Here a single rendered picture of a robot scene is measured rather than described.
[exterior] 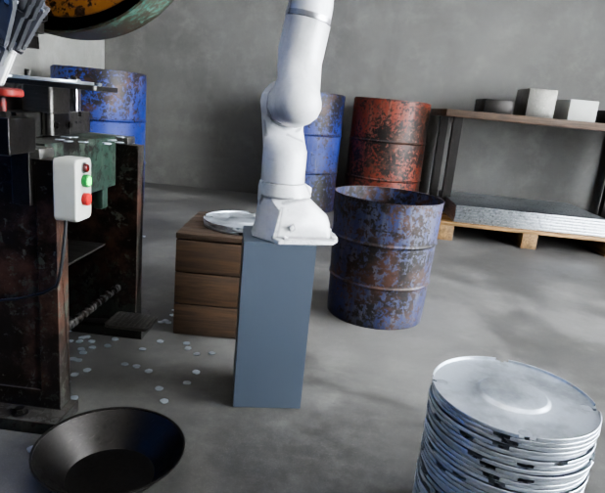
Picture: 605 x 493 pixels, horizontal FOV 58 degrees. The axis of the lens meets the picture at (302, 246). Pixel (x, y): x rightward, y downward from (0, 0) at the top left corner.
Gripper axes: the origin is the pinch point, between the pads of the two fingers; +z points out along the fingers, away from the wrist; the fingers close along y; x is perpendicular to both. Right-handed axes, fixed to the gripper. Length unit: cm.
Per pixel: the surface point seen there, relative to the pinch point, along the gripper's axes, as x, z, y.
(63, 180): -17.4, 16.2, 5.2
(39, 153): -10.4, 13.9, 6.1
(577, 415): -122, -2, -18
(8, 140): -8.0, 11.5, -3.0
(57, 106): 1.2, 9.5, 30.9
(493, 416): -108, 5, -22
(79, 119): 2, 14, 49
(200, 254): -45, 37, 62
